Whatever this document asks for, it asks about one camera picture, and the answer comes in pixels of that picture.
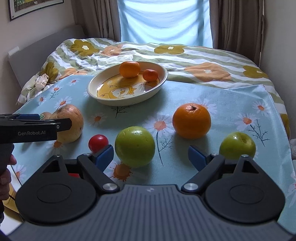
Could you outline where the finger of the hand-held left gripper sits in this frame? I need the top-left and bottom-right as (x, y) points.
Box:
(55, 118), (73, 133)
(0, 113), (40, 121)

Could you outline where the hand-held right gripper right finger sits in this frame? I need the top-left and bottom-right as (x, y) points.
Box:
(181, 146), (260, 193)

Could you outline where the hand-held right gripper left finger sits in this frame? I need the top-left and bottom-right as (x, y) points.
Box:
(42, 144), (121, 194)

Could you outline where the yellow apple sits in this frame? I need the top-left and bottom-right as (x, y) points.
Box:
(48, 104), (84, 143)

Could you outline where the red cherry tomato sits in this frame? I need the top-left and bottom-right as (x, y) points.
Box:
(88, 135), (109, 153)

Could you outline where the large green apple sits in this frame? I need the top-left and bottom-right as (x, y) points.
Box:
(115, 126), (156, 169)

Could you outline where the large orange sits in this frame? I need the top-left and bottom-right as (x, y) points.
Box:
(172, 103), (212, 139)

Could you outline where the small green apple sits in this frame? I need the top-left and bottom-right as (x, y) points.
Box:
(219, 132), (257, 161)

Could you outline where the cream bowl with bear print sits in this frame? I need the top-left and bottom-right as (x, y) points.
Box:
(87, 61), (168, 107)

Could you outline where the small dark orange mandarin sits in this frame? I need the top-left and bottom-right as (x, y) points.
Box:
(142, 69), (159, 82)

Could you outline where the person's left hand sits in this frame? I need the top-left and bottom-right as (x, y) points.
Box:
(0, 154), (18, 202)

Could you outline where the white crumpled paper packet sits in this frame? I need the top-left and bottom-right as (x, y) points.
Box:
(35, 74), (50, 90)

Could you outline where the grey headboard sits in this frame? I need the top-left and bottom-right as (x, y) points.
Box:
(8, 24), (85, 90)

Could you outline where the light blue daisy tablecloth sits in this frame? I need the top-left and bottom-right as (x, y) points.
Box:
(9, 75), (296, 232)

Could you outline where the yellow wooden stool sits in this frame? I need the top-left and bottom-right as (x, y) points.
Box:
(2, 195), (23, 215)

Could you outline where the large mandarin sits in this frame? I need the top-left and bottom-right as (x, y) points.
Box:
(119, 61), (141, 78)

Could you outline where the striped floral blanket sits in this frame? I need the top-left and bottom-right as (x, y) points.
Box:
(17, 37), (291, 139)

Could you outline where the brown curtain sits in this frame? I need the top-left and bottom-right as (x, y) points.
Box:
(209, 0), (265, 68)
(74, 0), (122, 42)

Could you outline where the light blue window cloth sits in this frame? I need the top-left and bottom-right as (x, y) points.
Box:
(117, 0), (213, 49)

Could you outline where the wall poster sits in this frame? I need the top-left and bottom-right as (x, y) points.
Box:
(8, 0), (64, 23)

